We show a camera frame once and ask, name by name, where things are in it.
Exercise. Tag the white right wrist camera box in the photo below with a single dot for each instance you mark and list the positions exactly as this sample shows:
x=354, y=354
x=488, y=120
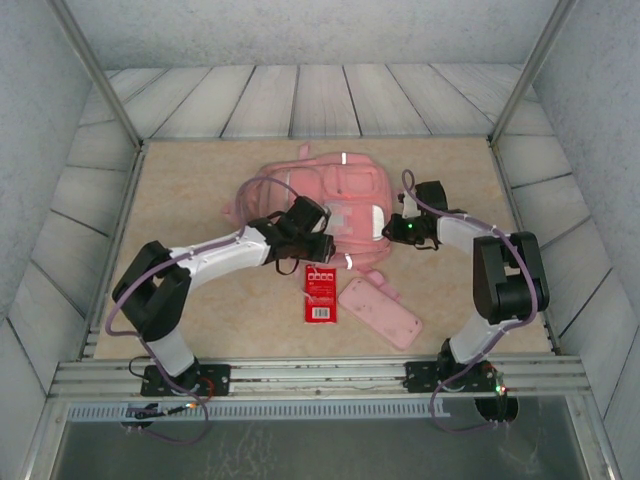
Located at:
x=410, y=206

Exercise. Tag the aluminium frame post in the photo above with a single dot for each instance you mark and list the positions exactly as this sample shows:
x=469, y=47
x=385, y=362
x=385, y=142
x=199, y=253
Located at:
x=528, y=75
x=98, y=75

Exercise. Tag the pink pencil case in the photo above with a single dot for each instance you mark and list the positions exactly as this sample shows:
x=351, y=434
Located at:
x=380, y=312

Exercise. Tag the red card pack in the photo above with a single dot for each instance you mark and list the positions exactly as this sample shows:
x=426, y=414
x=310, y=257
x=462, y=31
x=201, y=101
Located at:
x=322, y=295

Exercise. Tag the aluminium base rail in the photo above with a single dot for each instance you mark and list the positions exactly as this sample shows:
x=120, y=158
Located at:
x=320, y=372

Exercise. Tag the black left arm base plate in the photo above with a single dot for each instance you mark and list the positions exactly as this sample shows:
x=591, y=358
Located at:
x=220, y=377

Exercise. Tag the aluminium table side rail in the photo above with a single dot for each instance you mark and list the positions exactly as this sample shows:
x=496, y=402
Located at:
x=125, y=200
x=512, y=200

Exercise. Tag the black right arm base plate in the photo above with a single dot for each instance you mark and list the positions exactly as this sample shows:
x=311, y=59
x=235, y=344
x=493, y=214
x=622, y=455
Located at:
x=420, y=375

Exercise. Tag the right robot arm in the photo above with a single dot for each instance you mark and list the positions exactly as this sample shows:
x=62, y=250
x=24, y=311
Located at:
x=510, y=290

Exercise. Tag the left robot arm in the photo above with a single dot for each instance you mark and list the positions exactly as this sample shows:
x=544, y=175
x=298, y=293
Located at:
x=215, y=255

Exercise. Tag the pink student backpack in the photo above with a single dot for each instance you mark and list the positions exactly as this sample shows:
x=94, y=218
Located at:
x=350, y=185

